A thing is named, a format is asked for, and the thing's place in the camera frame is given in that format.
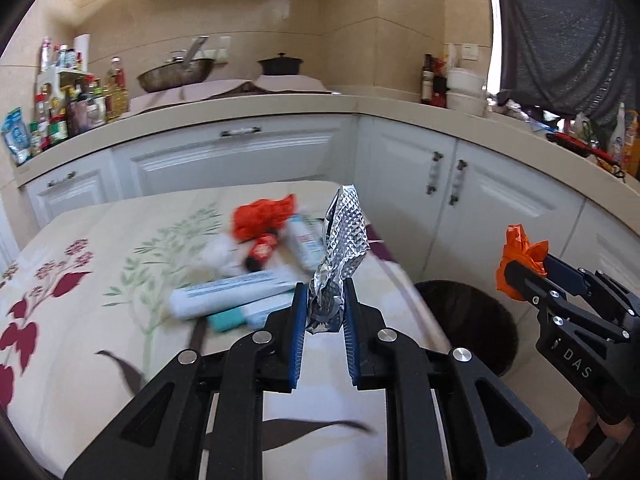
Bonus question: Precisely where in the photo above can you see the red-topped dark bottle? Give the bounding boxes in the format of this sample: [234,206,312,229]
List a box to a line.
[432,57,448,108]

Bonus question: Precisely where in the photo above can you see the person's right hand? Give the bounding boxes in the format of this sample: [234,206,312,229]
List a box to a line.
[566,396,601,455]

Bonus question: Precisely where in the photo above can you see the dark wine bottle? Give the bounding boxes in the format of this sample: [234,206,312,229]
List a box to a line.
[421,53,435,105]

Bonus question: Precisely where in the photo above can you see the row of condiment bottles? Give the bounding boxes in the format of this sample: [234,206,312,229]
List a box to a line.
[27,37,131,156]

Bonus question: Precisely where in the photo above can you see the blue snack bag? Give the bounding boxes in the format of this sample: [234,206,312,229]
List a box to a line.
[1,107,32,166]

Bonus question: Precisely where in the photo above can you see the pile of colourful packets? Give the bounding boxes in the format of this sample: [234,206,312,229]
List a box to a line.
[492,89,640,181]

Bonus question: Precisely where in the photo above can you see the large white tube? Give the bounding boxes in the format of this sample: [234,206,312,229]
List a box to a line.
[169,269,296,321]

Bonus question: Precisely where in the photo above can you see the black cooking pot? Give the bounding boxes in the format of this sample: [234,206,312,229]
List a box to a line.
[257,52,304,77]

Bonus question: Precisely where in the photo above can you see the small white tube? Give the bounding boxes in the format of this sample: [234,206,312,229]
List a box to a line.
[282,214,328,271]

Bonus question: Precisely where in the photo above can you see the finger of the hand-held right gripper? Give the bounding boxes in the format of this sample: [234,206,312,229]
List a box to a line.
[504,260,632,342]
[545,254,640,317]

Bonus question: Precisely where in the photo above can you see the dark grey hanging cloth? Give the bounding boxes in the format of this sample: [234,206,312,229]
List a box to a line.
[492,0,640,121]

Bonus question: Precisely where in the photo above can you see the white tissue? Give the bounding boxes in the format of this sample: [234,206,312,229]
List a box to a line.
[200,235,246,276]

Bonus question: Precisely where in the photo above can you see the dark round trash bin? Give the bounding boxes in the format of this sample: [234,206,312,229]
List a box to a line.
[414,280,518,376]

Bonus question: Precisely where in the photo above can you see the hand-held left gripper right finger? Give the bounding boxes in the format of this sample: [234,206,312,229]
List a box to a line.
[342,277,588,480]

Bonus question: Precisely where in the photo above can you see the silver foil wrapper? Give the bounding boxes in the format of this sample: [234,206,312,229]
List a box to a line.
[306,185,373,335]

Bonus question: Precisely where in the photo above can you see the beige stove cover cloth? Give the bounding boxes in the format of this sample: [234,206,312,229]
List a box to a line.
[129,76,333,113]

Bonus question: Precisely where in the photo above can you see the floral tablecloth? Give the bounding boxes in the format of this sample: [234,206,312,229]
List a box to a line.
[0,180,451,480]

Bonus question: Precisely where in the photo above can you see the cabinet door handle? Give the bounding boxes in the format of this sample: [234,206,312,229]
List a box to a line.
[427,151,444,196]
[450,160,467,206]

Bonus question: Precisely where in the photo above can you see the white wall outlet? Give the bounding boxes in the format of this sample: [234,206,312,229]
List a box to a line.
[195,36,232,66]

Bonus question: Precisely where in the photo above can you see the red label bottle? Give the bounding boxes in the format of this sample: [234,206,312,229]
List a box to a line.
[243,232,281,273]

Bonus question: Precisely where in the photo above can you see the orange plastic scrap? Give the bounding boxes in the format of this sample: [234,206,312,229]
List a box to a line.
[496,224,550,302]

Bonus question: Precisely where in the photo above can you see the white kitchen cabinets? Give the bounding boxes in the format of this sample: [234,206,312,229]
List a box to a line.
[20,112,640,311]

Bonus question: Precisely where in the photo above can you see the teal-capped white tube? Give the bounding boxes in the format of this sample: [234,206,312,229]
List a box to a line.
[207,292,296,332]

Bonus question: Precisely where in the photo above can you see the white lidded container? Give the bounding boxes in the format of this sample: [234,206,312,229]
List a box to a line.
[446,67,485,92]
[446,89,488,117]

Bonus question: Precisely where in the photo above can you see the paper towel roll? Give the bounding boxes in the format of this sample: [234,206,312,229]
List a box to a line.
[74,34,91,72]

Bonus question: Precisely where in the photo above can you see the metal wok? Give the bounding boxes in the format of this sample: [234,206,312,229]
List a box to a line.
[137,52,216,93]

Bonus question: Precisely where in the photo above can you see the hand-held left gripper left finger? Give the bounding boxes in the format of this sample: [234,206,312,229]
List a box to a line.
[62,282,308,480]

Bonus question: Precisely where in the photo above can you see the metal spatula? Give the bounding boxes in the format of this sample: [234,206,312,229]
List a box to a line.
[181,36,210,71]

